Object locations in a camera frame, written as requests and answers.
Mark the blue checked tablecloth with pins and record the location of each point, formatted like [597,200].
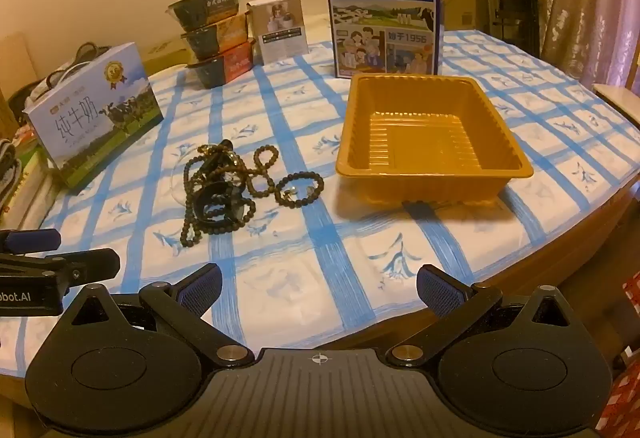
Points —
[310,238]

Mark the flat cardboard box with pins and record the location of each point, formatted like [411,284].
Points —
[165,56]

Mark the black and red food bowl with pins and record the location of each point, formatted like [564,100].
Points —
[225,66]

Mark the striped dark cloth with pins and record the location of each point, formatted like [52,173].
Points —
[9,168]

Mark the red checked cloth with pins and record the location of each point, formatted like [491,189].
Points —
[625,368]

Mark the black bangle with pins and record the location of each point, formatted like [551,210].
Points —
[212,161]
[220,203]

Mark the wooden table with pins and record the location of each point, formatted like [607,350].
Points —
[575,268]

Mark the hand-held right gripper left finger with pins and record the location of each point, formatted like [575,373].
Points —
[202,289]

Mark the small white box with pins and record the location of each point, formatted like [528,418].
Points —
[280,31]

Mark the black instant food bowl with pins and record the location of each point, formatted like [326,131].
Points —
[205,8]

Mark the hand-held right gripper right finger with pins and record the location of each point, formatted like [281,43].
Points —
[440,290]

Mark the white wooden chair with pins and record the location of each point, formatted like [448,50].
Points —
[620,98]

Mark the yellow plastic tray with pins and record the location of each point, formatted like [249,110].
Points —
[430,146]

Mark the black and yellow food bowl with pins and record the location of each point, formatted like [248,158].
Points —
[220,36]

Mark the white and green milk box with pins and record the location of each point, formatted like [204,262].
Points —
[95,118]

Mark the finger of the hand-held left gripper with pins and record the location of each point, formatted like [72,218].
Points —
[35,240]
[85,263]

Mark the blue milk carton box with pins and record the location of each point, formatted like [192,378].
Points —
[380,18]

